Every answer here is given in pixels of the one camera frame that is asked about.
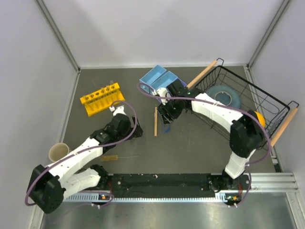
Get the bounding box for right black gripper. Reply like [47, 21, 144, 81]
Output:
[157, 96, 183, 125]

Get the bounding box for wooden stick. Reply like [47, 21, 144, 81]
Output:
[154, 107, 158, 137]

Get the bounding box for blue safety glasses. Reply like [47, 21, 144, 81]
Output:
[162, 117, 171, 133]

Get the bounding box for test tube brush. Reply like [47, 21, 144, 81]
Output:
[101, 155, 139, 162]

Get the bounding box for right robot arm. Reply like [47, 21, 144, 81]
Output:
[152, 80, 269, 189]

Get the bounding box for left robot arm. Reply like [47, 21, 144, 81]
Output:
[26, 113, 143, 214]

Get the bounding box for purple drawer box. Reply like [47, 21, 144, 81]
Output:
[179, 79, 187, 87]

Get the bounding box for middle blue drawer box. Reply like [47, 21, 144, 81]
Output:
[151, 71, 178, 90]

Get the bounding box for light blue drawer box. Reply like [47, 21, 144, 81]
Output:
[139, 65, 167, 93]

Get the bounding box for yellow test tube rack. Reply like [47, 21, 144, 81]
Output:
[80, 83, 125, 117]

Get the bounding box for blue ceramic plate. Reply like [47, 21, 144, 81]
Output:
[205, 85, 242, 109]

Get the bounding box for paper cup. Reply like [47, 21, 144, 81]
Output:
[49, 143, 70, 162]

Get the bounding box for yellow ribbed bowl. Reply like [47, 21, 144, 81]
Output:
[254, 111, 266, 128]

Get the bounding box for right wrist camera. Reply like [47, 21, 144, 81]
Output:
[155, 87, 171, 105]

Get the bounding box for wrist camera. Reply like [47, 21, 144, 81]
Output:
[109, 105, 127, 117]
[155, 87, 171, 105]

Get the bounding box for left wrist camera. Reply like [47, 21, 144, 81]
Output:
[109, 105, 127, 117]

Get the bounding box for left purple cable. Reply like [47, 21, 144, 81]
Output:
[24, 100, 139, 208]

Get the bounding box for purple cable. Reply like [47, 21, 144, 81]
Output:
[137, 82, 272, 208]
[24, 100, 139, 208]

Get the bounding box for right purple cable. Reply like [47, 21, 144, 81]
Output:
[137, 82, 272, 208]

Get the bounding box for black wire dish rack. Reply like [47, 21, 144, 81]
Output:
[188, 58, 299, 144]

